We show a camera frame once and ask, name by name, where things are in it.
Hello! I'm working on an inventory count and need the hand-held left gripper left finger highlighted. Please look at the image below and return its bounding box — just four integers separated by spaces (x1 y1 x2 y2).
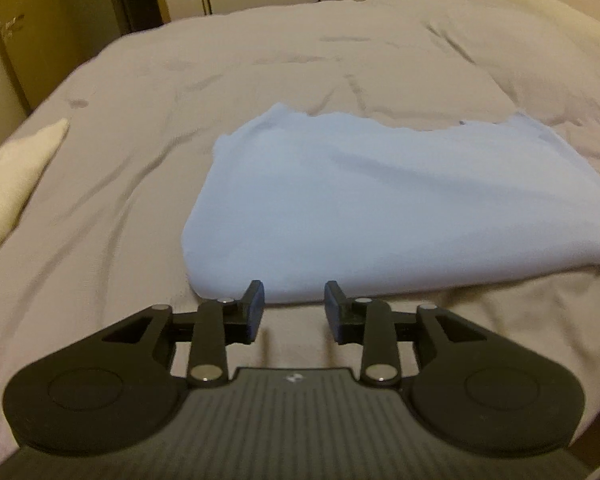
102 279 266 389

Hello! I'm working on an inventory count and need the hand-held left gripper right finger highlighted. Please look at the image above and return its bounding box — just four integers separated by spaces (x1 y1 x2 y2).
324 280 487 389

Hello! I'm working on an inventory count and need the light blue sweatshirt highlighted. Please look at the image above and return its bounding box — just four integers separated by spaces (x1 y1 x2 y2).
181 102 600 306

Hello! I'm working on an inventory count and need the grey bed duvet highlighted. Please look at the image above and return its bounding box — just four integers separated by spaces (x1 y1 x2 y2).
0 0 600 463

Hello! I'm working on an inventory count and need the cream pillow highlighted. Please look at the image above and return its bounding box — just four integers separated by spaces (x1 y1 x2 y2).
0 118 71 262

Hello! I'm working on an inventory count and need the brown wooden door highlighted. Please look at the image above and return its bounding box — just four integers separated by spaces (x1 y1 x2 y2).
0 0 162 117

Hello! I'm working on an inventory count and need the white pillow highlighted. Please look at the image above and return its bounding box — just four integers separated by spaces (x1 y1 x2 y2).
500 0 600 53

